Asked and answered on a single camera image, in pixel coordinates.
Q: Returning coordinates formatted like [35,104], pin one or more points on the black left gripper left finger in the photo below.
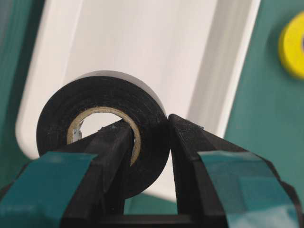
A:
[72,187]

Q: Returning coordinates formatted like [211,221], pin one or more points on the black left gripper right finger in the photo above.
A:
[226,186]

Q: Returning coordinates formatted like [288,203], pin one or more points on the black tape roll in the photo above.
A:
[120,94]

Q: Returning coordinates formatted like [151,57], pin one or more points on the white plastic tray case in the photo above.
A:
[189,52]

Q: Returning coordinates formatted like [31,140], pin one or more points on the yellow tape roll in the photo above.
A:
[291,46]

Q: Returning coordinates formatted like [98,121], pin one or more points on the green table cloth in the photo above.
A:
[267,114]

